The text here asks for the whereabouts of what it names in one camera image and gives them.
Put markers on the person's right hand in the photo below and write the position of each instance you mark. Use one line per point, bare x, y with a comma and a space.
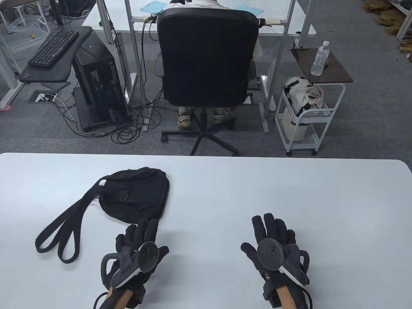
273, 228

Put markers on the person's left hand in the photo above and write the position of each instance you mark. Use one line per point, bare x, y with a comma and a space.
146, 230

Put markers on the grey VR controller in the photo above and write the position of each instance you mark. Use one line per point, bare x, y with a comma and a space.
146, 256
269, 252

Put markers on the person's left forearm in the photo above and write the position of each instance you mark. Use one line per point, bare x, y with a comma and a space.
120, 299

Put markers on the person's right forearm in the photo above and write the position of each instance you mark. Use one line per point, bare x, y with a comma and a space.
286, 299

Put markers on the white rolling cart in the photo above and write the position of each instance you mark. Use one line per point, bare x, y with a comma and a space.
305, 145

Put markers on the black computer tower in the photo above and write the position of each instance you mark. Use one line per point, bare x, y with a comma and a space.
96, 83

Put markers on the brown side table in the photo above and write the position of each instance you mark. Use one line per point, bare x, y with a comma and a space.
334, 69

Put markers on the clear plastic water bottle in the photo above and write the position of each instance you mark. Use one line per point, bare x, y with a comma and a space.
319, 61

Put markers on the floor outlet box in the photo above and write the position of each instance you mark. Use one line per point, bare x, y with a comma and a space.
33, 96

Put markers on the black office chair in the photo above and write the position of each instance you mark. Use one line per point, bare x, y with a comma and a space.
206, 58

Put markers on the black keyboard tray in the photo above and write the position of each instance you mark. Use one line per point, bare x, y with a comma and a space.
48, 74

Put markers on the white desk leg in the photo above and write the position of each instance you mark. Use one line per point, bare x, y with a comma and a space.
13, 87

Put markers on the black keyboard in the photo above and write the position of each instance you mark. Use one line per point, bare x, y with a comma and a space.
53, 48

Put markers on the beige power strip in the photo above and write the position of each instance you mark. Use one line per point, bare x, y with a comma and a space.
273, 22
149, 16

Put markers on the white desk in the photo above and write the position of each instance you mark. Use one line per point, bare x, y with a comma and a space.
273, 14

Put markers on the blue paper sheet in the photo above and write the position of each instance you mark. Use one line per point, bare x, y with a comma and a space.
154, 6
254, 10

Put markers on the white storage shelf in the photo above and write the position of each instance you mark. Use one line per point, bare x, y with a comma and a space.
404, 27

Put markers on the pile of brown cardboard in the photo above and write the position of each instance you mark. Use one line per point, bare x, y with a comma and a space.
388, 16

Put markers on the aluminium profile frame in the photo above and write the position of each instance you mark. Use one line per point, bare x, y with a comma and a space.
134, 48

